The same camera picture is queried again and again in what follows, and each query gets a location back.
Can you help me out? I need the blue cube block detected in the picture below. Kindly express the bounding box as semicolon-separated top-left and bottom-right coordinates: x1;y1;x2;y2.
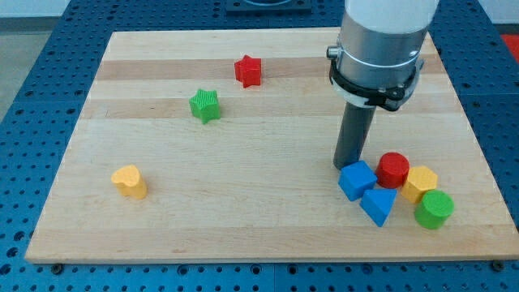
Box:
338;161;378;201

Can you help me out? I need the yellow hexagon block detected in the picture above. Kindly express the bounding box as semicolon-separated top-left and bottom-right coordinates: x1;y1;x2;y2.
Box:
401;165;438;204

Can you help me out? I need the yellow heart block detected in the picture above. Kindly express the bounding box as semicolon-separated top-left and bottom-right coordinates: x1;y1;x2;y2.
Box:
111;165;148;200

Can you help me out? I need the red cylinder block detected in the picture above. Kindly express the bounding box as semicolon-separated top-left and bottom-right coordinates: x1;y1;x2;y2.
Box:
375;152;410;188

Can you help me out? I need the wooden board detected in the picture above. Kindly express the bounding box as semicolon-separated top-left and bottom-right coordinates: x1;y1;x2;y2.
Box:
25;28;518;264

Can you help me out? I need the green star block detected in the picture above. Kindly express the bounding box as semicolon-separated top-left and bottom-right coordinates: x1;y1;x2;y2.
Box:
189;89;221;124

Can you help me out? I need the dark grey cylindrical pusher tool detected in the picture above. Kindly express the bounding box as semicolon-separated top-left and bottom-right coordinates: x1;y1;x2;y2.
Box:
333;103;375;170

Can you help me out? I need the red star block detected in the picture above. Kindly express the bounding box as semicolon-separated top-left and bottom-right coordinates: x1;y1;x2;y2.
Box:
234;55;262;88

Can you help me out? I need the green cylinder block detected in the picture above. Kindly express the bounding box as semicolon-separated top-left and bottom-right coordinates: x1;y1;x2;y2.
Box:
414;189;455;230

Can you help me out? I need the blue triangle block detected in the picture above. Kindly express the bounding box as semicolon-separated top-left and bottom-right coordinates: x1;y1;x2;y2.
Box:
360;189;397;227

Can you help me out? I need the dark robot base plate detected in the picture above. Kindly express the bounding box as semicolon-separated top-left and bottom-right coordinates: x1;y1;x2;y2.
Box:
225;0;312;14

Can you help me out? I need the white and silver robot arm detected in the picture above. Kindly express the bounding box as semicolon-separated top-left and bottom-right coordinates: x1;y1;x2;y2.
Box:
327;0;438;111

